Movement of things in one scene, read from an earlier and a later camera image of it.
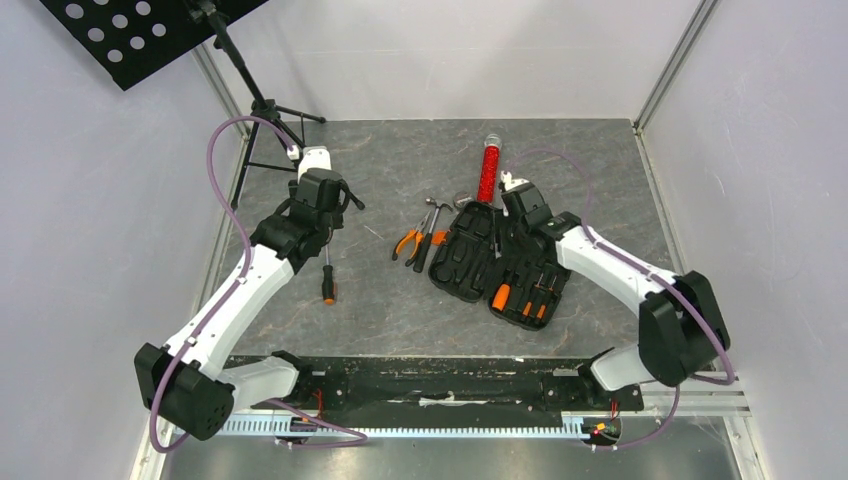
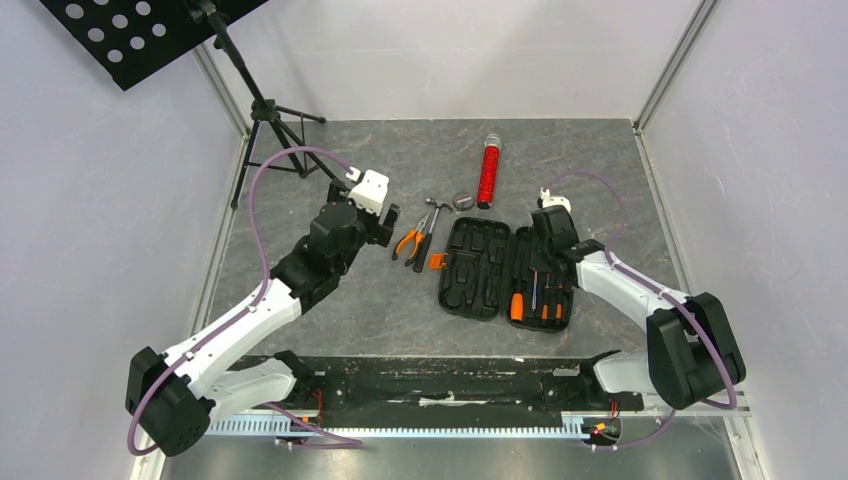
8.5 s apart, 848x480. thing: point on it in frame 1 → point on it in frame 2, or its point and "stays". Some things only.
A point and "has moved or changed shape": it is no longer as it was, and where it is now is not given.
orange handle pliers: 418,233 stays
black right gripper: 510,201 → 549,221
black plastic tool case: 480,258 has moved or changed shape
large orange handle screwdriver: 501,297 → 516,306
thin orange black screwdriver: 530,298 → 545,303
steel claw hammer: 425,242 stays
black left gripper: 338,219 → 381,233
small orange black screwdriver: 329,289 has moved or changed shape
